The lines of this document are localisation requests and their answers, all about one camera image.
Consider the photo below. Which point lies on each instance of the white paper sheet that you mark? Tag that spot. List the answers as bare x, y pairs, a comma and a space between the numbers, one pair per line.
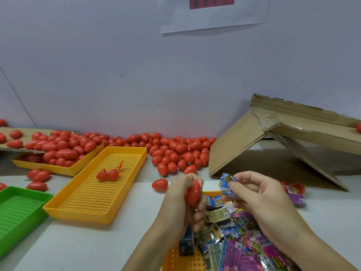
214, 16

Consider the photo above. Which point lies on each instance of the pile of colourful toy packets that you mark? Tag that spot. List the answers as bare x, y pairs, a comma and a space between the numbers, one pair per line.
239, 245

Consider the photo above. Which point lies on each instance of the red egg-shaped capsule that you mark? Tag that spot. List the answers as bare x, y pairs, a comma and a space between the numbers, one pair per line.
160, 184
2, 186
37, 186
41, 176
193, 194
358, 128
31, 173

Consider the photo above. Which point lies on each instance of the person's left hand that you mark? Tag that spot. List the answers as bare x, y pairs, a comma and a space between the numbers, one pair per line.
173, 206

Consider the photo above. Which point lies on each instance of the green perforated plastic tray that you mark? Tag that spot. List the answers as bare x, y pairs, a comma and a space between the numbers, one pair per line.
17, 214

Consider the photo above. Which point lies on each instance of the person's right hand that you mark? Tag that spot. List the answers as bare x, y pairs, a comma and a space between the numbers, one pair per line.
262, 200

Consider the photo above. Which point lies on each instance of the person's right forearm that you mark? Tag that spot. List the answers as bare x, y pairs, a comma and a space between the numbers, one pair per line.
304, 248

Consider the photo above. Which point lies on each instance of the person's left forearm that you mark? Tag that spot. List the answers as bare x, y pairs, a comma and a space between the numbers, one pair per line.
153, 251

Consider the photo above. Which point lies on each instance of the small blue toy packet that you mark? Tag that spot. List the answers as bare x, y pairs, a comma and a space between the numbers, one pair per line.
226, 184

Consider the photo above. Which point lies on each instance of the opened red egg capsule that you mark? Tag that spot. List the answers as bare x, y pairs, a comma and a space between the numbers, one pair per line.
107, 174
295, 187

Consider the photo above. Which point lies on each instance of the purple toy packet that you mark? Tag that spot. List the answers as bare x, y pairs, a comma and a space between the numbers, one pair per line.
297, 199

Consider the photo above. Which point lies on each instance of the flat brown cardboard sheet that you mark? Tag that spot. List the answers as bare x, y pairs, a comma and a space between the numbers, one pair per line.
25, 139

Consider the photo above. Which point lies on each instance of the brown cardboard box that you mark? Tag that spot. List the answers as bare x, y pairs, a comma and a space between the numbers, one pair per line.
282, 132

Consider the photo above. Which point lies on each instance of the person's left thumb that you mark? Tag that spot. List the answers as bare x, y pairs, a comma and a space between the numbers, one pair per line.
194, 177

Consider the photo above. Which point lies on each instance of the dark blue toy packet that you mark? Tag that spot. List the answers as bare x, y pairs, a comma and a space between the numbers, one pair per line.
186, 242

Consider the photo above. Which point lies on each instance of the orange plastic toy piece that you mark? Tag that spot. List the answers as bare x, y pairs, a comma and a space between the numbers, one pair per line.
121, 165

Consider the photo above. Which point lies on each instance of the person's right thumb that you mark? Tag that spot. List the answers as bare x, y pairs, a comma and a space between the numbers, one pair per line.
239, 191

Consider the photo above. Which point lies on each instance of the pile of red plastic eggs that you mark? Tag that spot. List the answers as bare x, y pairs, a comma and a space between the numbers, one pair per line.
180, 150
60, 146

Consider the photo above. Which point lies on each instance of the yellow perforated plastic tray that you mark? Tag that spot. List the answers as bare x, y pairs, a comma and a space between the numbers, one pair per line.
64, 169
98, 191
180, 263

